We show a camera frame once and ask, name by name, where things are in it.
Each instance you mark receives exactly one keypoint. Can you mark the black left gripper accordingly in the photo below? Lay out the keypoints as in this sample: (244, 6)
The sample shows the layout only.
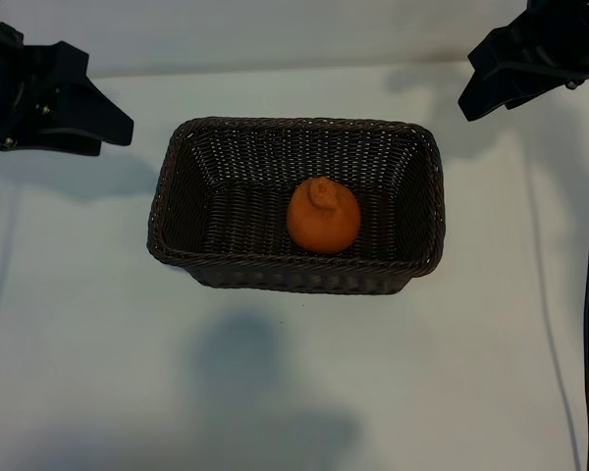
(19, 83)

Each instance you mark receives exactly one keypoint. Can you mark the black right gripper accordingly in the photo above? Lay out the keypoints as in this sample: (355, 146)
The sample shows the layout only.
(554, 39)

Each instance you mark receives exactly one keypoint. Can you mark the dark brown wicker basket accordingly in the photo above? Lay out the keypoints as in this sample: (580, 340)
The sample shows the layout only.
(235, 230)

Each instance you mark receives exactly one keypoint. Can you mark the orange with knobbed top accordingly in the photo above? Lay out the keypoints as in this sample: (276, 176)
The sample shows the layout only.
(324, 230)

